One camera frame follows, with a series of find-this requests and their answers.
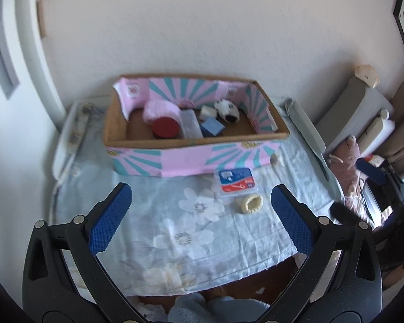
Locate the pink fuzzy towel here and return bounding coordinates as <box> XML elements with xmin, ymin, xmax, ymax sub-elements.
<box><xmin>142</xmin><ymin>99</ymin><xmax>182</xmax><ymax>127</ymax></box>

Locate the grey recessed door handle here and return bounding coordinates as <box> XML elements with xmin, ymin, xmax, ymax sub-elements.
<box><xmin>0</xmin><ymin>5</ymin><xmax>21</xmax><ymax>100</ymax></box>

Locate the cream shell-shaped object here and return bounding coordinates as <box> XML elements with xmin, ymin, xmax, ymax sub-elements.
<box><xmin>353</xmin><ymin>64</ymin><xmax>380</xmax><ymax>89</ymax></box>

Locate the pink and teal cardboard box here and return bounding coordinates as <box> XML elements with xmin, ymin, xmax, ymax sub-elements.
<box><xmin>103</xmin><ymin>75</ymin><xmax>290</xmax><ymax>178</ymax></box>

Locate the small blue box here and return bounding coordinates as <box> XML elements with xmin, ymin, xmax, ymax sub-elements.
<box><xmin>200</xmin><ymin>118</ymin><xmax>224</xmax><ymax>137</ymax></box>

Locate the pale blue floral cloth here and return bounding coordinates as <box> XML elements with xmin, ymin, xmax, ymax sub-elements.
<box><xmin>50</xmin><ymin>104</ymin><xmax>344</xmax><ymax>297</ymax></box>

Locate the clear plastic case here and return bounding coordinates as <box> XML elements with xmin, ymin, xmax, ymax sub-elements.
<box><xmin>179</xmin><ymin>109</ymin><xmax>204</xmax><ymax>139</ymax></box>

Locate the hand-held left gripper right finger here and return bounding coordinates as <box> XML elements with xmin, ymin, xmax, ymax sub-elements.
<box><xmin>266</xmin><ymin>184</ymin><xmax>383</xmax><ymax>323</ymax></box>

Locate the white door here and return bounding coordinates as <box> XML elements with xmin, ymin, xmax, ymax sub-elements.
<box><xmin>0</xmin><ymin>0</ymin><xmax>68</xmax><ymax>276</ymax></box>

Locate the cream scrunchie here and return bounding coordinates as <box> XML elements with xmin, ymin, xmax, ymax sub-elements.
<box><xmin>236</xmin><ymin>193</ymin><xmax>264</xmax><ymax>215</ymax></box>

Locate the blue and orange floss packet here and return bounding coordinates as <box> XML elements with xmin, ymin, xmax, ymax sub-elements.
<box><xmin>217</xmin><ymin>167</ymin><xmax>258</xmax><ymax>198</ymax></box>

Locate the red lidded jar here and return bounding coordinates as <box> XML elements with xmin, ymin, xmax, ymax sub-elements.
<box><xmin>151</xmin><ymin>116</ymin><xmax>182</xmax><ymax>139</ymax></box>

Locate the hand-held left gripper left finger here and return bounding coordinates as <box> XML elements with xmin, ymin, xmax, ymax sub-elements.
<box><xmin>22</xmin><ymin>182</ymin><xmax>145</xmax><ymax>323</ymax></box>

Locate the pink plush toy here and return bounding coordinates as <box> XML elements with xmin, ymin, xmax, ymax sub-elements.
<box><xmin>329</xmin><ymin>134</ymin><xmax>362</xmax><ymax>196</ymax></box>

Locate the cream cushion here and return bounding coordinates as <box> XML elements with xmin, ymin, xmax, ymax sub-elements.
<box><xmin>357</xmin><ymin>108</ymin><xmax>396</xmax><ymax>155</ymax></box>

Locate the small white block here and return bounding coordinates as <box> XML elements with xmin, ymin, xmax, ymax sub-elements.
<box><xmin>198</xmin><ymin>105</ymin><xmax>219</xmax><ymax>121</ymax></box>

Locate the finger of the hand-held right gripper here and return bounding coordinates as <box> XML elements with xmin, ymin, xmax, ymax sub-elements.
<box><xmin>355</xmin><ymin>159</ymin><xmax>388</xmax><ymax>186</ymax></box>
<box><xmin>330</xmin><ymin>202</ymin><xmax>368</xmax><ymax>230</ymax></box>

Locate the black and white soft ball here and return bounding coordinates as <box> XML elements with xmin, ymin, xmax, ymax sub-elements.
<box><xmin>214</xmin><ymin>98</ymin><xmax>240</xmax><ymax>122</ymax></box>

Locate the blue-grey fuzzy slipper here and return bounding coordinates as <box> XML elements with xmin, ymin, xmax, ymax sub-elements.
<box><xmin>168</xmin><ymin>293</ymin><xmax>207</xmax><ymax>323</ymax></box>
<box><xmin>205</xmin><ymin>296</ymin><xmax>271</xmax><ymax>323</ymax></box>

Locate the grey cushion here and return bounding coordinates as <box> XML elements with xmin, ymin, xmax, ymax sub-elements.
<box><xmin>315</xmin><ymin>77</ymin><xmax>394</xmax><ymax>149</ymax></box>

